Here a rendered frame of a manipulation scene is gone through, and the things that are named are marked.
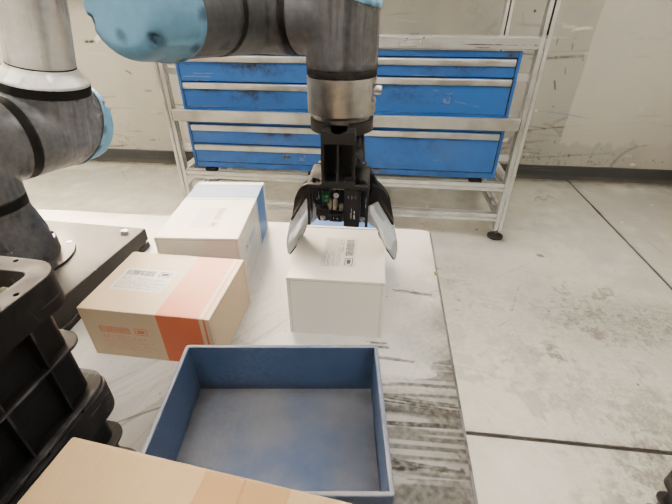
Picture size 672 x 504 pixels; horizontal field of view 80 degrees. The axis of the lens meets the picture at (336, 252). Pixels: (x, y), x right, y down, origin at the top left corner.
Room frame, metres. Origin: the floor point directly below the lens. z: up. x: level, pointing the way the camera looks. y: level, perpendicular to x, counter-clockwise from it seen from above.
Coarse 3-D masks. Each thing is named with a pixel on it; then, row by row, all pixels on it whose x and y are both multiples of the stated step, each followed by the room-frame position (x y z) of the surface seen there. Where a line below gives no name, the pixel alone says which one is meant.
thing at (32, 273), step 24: (0, 264) 0.21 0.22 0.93; (24, 264) 0.21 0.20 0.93; (48, 264) 0.21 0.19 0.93; (24, 288) 0.19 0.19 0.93; (48, 288) 0.20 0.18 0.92; (0, 312) 0.17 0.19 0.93; (24, 312) 0.18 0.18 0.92; (48, 312) 0.19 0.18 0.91; (0, 336) 0.16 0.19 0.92; (24, 336) 0.17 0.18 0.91
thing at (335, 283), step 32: (320, 224) 0.52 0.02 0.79; (320, 256) 0.43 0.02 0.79; (352, 256) 0.43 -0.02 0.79; (384, 256) 0.43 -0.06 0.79; (288, 288) 0.39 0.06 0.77; (320, 288) 0.38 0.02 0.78; (352, 288) 0.38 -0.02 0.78; (384, 288) 0.37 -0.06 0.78; (320, 320) 0.38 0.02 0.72; (352, 320) 0.38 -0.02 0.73
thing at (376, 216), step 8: (368, 208) 0.45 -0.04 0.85; (376, 208) 0.46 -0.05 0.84; (368, 216) 0.47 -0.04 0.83; (376, 216) 0.45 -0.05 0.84; (384, 216) 0.46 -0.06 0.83; (376, 224) 0.44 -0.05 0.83; (384, 224) 0.46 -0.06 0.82; (384, 232) 0.44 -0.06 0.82; (392, 232) 0.46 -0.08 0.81; (384, 240) 0.42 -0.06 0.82; (392, 240) 0.45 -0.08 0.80; (392, 248) 0.46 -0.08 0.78; (392, 256) 0.46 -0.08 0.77
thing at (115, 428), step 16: (96, 400) 0.19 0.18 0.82; (112, 400) 0.20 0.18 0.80; (80, 416) 0.18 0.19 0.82; (96, 416) 0.19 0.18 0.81; (80, 432) 0.17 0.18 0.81; (96, 432) 0.18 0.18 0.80; (112, 432) 0.20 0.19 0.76; (128, 448) 0.22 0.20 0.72; (48, 464) 0.14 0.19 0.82; (32, 480) 0.13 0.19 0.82; (16, 496) 0.12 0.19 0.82
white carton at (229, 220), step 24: (192, 192) 0.63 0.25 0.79; (216, 192) 0.63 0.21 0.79; (240, 192) 0.63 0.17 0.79; (264, 192) 0.67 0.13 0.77; (192, 216) 0.54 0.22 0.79; (216, 216) 0.54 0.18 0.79; (240, 216) 0.54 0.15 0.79; (264, 216) 0.65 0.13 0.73; (168, 240) 0.48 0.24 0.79; (192, 240) 0.48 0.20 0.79; (216, 240) 0.48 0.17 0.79; (240, 240) 0.49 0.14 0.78
